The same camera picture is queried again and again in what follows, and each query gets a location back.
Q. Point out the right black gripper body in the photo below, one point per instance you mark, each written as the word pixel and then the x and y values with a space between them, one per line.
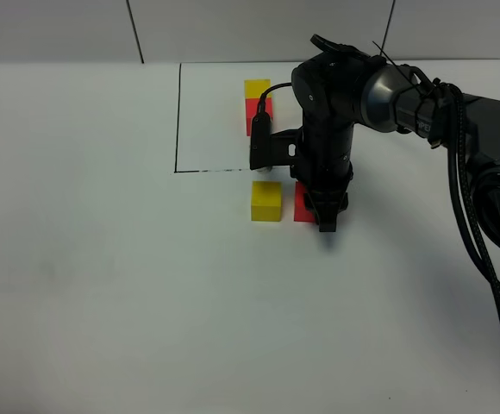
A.
pixel 324 168

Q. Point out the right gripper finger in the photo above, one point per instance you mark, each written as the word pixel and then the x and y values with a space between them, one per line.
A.
pixel 325 208

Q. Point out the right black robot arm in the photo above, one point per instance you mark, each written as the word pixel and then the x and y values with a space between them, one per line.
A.
pixel 342 87

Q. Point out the red template block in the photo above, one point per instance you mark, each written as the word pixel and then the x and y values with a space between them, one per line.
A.
pixel 251 111

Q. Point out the yellow template block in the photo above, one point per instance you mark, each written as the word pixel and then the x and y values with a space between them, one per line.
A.
pixel 254 88

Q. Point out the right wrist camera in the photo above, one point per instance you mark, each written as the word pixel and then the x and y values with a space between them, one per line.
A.
pixel 268 149

